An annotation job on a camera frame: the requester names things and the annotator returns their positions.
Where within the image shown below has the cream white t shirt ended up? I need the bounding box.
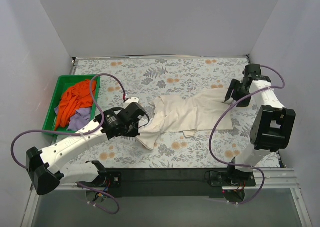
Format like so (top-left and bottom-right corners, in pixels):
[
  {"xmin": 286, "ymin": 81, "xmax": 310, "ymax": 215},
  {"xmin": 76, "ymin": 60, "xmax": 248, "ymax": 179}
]
[{"xmin": 136, "ymin": 88, "xmax": 230, "ymax": 150}]

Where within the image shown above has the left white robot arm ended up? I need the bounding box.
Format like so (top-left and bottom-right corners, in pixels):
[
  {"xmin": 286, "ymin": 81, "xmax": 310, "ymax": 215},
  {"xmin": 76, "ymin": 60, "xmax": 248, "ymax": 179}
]
[{"xmin": 26, "ymin": 102, "xmax": 148, "ymax": 196}]

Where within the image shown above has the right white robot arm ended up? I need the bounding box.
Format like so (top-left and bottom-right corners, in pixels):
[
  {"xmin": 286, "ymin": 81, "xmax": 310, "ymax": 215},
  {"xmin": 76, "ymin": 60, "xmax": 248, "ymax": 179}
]
[{"xmin": 224, "ymin": 64, "xmax": 296, "ymax": 186}]

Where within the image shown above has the purple t shirt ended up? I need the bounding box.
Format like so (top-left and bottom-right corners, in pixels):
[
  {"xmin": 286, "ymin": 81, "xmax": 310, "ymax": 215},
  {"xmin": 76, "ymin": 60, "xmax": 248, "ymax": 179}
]
[{"xmin": 66, "ymin": 107, "xmax": 92, "ymax": 132}]

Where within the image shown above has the orange t shirt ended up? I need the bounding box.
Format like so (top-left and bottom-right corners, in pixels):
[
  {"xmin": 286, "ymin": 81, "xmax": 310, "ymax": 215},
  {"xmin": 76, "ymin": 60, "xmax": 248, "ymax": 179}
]
[{"xmin": 54, "ymin": 79, "xmax": 97, "ymax": 131}]

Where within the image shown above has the green plastic tray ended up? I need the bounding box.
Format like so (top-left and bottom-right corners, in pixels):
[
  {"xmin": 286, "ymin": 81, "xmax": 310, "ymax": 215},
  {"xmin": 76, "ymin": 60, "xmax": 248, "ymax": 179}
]
[{"xmin": 42, "ymin": 74, "xmax": 100, "ymax": 136}]

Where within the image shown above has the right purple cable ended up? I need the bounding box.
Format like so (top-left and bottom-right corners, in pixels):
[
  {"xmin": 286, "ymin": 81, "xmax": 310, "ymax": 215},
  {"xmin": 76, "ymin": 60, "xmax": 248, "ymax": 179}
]
[{"xmin": 208, "ymin": 64, "xmax": 287, "ymax": 206}]

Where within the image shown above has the purple cable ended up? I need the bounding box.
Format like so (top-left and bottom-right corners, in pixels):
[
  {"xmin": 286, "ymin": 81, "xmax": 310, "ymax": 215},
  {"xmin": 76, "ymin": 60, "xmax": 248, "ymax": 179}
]
[
  {"xmin": 208, "ymin": 64, "xmax": 287, "ymax": 206},
  {"xmin": 10, "ymin": 73, "xmax": 129, "ymax": 215}
]

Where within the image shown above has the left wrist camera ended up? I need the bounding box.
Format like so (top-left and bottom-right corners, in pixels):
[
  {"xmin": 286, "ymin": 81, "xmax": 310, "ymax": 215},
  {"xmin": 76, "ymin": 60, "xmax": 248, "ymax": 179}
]
[{"xmin": 124, "ymin": 97, "xmax": 140, "ymax": 106}]

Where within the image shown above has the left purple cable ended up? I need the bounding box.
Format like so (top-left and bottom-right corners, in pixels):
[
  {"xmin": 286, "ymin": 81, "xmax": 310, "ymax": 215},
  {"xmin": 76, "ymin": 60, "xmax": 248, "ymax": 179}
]
[{"xmin": 10, "ymin": 73, "xmax": 129, "ymax": 215}]

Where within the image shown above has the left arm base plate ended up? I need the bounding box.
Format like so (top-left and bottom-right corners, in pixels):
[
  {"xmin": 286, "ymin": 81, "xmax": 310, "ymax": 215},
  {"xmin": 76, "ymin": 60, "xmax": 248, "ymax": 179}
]
[{"xmin": 95, "ymin": 171, "xmax": 122, "ymax": 194}]

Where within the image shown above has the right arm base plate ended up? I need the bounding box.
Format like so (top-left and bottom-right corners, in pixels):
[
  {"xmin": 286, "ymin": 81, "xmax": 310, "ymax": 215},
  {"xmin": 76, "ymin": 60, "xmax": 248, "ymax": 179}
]
[{"xmin": 204, "ymin": 169, "xmax": 256, "ymax": 187}]

